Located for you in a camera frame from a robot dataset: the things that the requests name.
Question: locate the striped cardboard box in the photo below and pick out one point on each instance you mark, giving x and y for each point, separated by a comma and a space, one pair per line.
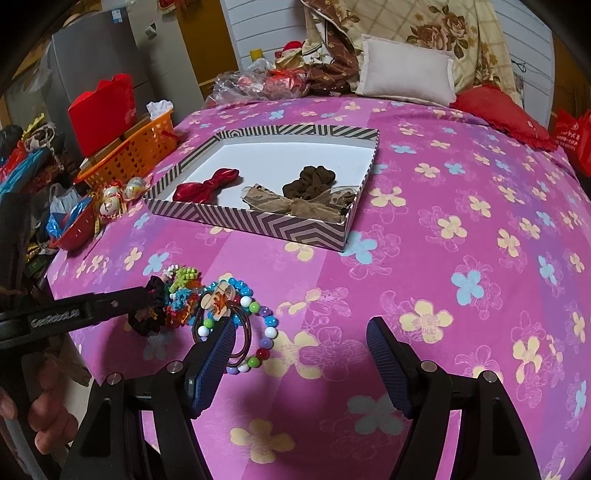
258, 226

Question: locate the clear plastic candy bag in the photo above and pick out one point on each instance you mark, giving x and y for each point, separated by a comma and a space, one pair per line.
258, 83

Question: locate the red fringed wall hanging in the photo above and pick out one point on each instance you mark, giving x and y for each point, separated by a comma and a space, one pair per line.
170, 3

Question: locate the white tissue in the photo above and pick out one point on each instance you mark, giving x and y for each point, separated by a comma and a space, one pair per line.
159, 108

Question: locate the brown scrunchie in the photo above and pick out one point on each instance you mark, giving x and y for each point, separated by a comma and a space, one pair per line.
314, 177

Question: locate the beige floral quilt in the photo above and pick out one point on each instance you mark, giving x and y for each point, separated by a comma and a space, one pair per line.
438, 27

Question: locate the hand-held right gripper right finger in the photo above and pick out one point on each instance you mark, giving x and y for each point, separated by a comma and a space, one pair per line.
388, 364

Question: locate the teal cloth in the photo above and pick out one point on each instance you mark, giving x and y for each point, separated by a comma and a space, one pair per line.
21, 170

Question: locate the orange plastic basket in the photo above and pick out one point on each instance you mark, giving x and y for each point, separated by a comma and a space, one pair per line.
134, 152

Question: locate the red pillow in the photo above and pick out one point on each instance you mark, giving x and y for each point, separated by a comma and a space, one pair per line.
503, 115

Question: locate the red bowl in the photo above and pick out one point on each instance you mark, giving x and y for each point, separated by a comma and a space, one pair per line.
78, 228

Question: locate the red and white plush doll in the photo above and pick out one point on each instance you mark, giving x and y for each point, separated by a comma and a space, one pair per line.
291, 48

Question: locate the brown cardboard box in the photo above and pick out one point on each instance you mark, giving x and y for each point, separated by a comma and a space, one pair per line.
136, 129

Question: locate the person's left hand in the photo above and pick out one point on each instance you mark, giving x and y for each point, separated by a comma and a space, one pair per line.
44, 410

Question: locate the pink floral bedsheet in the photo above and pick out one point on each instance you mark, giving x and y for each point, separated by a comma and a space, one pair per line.
415, 277

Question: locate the red paper box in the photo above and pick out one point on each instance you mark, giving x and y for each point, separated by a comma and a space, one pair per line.
101, 115

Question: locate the beige organza ribbon bow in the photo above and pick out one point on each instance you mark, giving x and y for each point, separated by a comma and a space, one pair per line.
277, 203

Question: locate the grey refrigerator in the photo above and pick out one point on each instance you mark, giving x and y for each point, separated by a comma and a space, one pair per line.
92, 50

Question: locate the white pillow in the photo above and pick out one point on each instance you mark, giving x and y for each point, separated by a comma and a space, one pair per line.
406, 74

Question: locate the black beaded scrunchie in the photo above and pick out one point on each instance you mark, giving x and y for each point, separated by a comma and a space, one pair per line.
143, 323

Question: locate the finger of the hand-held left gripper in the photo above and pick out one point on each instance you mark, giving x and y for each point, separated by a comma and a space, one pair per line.
120, 302

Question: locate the white plastic bag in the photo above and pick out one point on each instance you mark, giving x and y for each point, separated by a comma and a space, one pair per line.
62, 196

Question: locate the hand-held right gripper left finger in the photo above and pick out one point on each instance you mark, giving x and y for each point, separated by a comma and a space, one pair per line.
210, 364

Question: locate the brown floral quilt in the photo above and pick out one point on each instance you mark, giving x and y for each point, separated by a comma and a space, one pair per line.
337, 60

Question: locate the red satin hair bow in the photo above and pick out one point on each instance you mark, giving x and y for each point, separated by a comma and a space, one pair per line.
194, 190

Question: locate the red plastic bag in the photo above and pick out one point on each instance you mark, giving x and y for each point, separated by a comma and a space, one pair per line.
577, 138

